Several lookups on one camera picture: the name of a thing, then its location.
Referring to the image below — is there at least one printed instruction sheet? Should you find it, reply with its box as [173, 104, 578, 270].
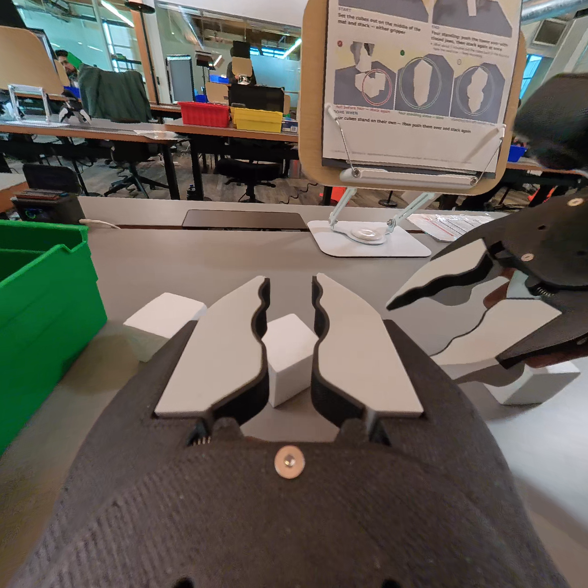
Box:
[322, 0, 522, 173]

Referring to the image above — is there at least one white foam cube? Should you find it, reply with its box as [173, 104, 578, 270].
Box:
[482, 358, 582, 406]
[123, 292, 208, 362]
[261, 314, 319, 409]

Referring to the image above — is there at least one black monitor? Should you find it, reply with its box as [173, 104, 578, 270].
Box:
[228, 85, 285, 113]

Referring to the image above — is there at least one laminated paper sheet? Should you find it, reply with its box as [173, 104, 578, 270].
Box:
[406, 213, 499, 243]

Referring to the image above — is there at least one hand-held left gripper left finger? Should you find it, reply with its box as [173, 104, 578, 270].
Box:
[154, 276, 272, 431]

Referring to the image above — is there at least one dark green jacket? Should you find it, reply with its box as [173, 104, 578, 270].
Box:
[78, 64, 152, 122]

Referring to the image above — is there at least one person's right hand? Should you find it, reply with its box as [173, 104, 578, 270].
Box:
[482, 275, 588, 369]

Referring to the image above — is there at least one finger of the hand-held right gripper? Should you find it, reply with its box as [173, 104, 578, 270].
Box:
[386, 238, 497, 311]
[431, 298, 564, 387]

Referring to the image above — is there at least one wooden document stand white base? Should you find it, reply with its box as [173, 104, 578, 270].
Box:
[299, 0, 527, 258]

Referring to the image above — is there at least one black office chair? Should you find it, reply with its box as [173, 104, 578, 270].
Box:
[216, 158, 283, 203]

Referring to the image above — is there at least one grey upright panel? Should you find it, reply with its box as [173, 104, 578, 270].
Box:
[166, 55, 196, 104]

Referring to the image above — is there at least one grey desk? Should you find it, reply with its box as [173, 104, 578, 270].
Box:
[0, 195, 588, 588]

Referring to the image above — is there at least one red plastic bin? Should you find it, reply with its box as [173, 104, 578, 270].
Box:
[178, 101, 230, 128]

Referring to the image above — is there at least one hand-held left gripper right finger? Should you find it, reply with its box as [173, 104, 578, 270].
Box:
[311, 273, 424, 438]

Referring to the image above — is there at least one black device box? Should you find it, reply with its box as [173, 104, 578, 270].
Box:
[10, 189, 85, 226]

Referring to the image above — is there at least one dark desk cable cover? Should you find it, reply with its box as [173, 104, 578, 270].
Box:
[182, 209, 309, 230]

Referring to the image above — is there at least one yellow plastic bin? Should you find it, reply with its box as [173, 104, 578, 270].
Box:
[232, 107, 283, 133]

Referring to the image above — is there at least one clear acrylic sign holder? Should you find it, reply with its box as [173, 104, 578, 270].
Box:
[8, 84, 50, 122]

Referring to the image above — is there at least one green plastic bin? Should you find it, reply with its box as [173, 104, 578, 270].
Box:
[0, 219, 107, 455]

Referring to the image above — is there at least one wooden top background desk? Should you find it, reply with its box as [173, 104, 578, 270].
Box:
[0, 117, 299, 201]

